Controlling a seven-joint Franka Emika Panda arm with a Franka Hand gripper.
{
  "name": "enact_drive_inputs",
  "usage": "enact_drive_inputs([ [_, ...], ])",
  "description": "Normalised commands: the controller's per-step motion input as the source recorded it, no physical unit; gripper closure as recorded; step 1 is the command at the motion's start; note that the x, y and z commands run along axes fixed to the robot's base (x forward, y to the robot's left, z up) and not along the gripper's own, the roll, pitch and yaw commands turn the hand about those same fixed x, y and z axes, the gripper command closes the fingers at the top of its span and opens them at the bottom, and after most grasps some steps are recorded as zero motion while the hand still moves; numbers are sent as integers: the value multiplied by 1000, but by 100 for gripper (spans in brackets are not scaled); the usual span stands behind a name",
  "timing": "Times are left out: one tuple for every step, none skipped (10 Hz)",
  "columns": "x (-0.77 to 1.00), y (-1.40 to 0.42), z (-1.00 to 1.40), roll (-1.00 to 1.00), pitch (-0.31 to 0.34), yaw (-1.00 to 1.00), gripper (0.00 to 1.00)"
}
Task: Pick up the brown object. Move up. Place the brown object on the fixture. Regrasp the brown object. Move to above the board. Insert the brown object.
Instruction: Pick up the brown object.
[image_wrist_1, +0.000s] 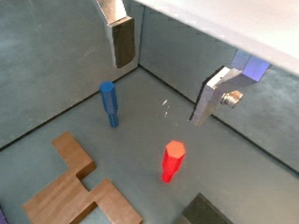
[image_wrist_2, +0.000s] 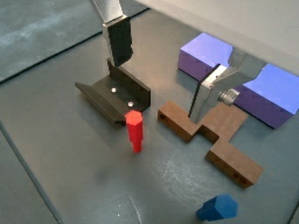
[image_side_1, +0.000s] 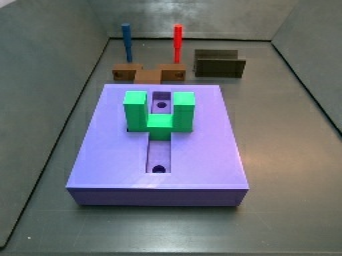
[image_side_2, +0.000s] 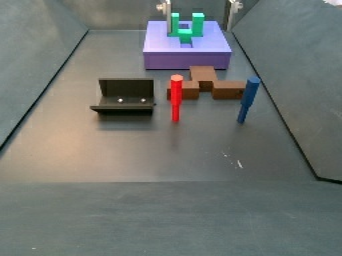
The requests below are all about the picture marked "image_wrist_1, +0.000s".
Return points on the dark grey fixture block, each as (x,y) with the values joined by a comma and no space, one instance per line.
(200,212)

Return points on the purple base plate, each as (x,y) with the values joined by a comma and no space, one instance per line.
(3,220)

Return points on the red hexagonal peg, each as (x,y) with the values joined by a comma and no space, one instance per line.
(172,159)

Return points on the blue hexagonal peg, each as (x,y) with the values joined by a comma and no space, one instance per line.
(110,101)

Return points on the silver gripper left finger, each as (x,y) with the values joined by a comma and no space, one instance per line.
(120,30)

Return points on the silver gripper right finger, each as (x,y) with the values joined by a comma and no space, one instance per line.
(219,90)

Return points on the brown wooden cross block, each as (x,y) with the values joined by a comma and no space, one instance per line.
(64,202)

